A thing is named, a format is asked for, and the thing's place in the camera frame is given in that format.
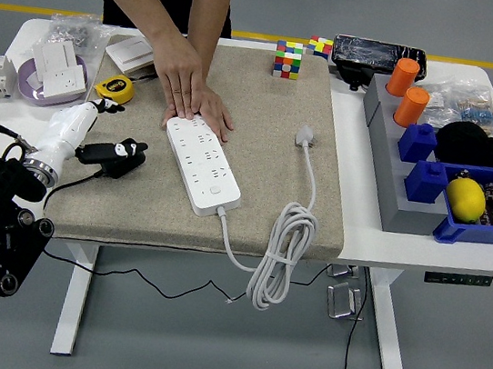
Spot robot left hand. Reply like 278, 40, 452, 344
31, 89, 156, 181

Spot person's right hand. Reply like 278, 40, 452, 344
144, 38, 212, 123

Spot person's left hand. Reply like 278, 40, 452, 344
160, 81, 240, 144

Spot thin black adapter cord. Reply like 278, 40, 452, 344
30, 160, 337, 320

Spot white power strip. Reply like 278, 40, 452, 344
154, 111, 252, 223

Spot black plug adapter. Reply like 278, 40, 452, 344
99, 148, 148, 184

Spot purple bowl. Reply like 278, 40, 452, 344
13, 46, 92, 114

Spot yellow tape measure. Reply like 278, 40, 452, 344
91, 71, 137, 108

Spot grey-brown mat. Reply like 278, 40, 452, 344
39, 21, 370, 279

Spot colourful puzzle cube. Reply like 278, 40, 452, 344
271, 39, 306, 82
304, 35, 335, 63

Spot plastic bag of screws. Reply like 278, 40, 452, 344
44, 11, 115, 60

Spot black plastic-wrapped box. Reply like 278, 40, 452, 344
327, 33, 431, 102

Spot grey stepped block holder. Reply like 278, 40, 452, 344
345, 70, 468, 241

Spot orange cylinder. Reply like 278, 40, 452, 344
391, 84, 433, 131
385, 55, 423, 100

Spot blue block with knob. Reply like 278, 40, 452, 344
401, 157, 452, 208
395, 119, 441, 167

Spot clear bags of components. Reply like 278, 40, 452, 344
415, 74, 493, 137

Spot black pouch with red end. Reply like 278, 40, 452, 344
432, 118, 493, 171

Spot yellow lemon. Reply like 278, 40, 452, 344
441, 175, 490, 226

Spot blue plastic bin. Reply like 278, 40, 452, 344
430, 158, 493, 251

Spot black table control panel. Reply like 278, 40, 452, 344
423, 266, 493, 293

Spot white wall socket plate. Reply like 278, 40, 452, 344
37, 62, 86, 103

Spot white wall switch panel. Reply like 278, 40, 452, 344
102, 31, 160, 79

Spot white blank switch plate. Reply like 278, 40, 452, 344
29, 35, 82, 79

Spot white power strip cord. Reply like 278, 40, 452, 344
202, 115, 334, 317

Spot silver metal bracket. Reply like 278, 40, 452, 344
325, 261, 363, 283
322, 279, 369, 324

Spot black floor cable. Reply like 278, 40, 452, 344
342, 266, 373, 369

